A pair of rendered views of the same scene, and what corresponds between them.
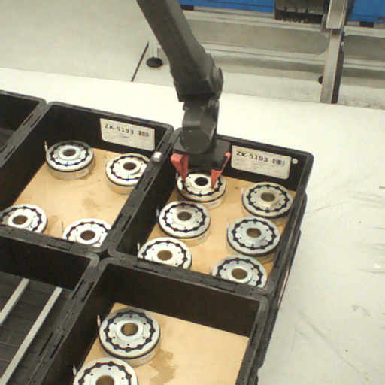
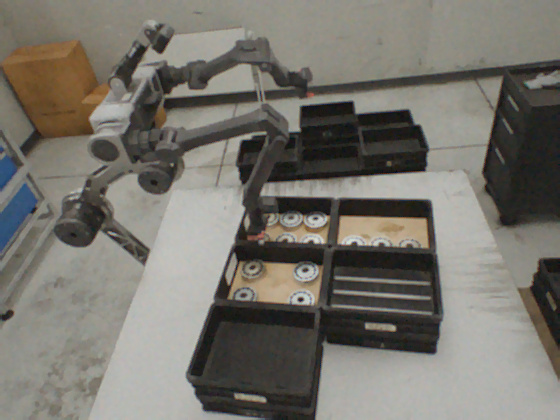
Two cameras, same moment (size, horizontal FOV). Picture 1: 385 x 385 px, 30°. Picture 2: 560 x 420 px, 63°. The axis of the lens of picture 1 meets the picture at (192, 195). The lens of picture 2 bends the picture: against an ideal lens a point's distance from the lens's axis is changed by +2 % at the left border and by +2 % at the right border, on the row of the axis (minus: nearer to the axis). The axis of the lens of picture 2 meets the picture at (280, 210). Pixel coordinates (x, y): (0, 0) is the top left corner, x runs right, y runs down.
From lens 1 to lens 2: 175 cm
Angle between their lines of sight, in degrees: 64
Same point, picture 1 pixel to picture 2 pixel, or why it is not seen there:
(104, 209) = (278, 277)
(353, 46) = not seen: outside the picture
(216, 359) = (353, 224)
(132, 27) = not seen: outside the picture
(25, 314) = (351, 287)
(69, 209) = (280, 291)
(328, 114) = (167, 230)
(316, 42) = not seen: outside the picture
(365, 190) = (227, 214)
